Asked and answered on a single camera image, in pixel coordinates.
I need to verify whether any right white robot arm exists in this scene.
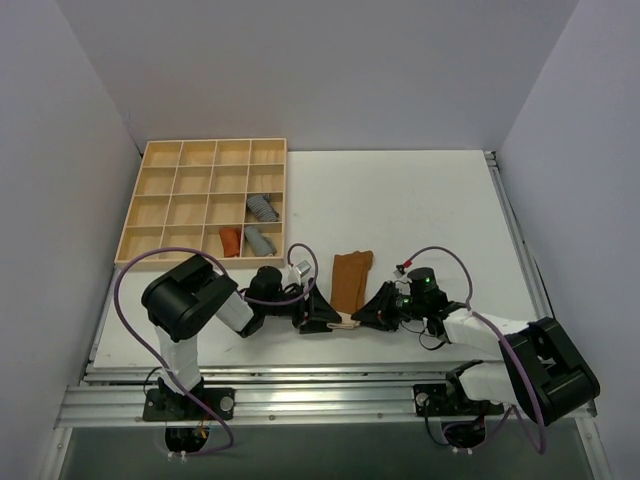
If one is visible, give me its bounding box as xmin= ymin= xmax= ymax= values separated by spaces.
xmin=352 ymin=279 xmax=601 ymax=426

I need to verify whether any aluminium rail frame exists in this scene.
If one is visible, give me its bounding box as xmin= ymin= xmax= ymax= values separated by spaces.
xmin=42 ymin=151 xmax=610 ymax=479

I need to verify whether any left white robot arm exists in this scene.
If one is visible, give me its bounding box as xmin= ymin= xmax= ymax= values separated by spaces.
xmin=141 ymin=255 xmax=342 ymax=419

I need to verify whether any orange rolled item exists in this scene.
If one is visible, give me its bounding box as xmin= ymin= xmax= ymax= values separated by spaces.
xmin=219 ymin=227 xmax=242 ymax=258

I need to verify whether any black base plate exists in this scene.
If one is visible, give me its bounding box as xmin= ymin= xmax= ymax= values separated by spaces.
xmin=412 ymin=383 xmax=505 ymax=418
xmin=142 ymin=387 xmax=236 ymax=422

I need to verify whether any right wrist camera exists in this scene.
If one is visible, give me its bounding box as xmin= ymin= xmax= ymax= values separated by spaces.
xmin=394 ymin=260 xmax=448 ymax=308

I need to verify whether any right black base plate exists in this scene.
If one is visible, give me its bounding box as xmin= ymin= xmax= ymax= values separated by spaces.
xmin=412 ymin=383 xmax=505 ymax=418

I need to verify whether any wooden compartment tray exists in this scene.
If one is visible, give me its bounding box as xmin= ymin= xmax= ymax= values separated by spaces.
xmin=115 ymin=138 xmax=288 ymax=270

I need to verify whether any grey rolled sock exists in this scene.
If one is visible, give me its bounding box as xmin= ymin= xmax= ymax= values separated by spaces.
xmin=246 ymin=193 xmax=280 ymax=223

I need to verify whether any brown underwear cream waistband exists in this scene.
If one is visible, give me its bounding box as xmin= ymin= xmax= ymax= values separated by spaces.
xmin=328 ymin=250 xmax=374 ymax=330

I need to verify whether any grey folded cloth roll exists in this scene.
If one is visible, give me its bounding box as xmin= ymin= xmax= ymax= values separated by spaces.
xmin=244 ymin=225 xmax=277 ymax=257

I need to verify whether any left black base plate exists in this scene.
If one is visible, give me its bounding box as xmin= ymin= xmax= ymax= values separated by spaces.
xmin=142 ymin=387 xmax=236 ymax=422

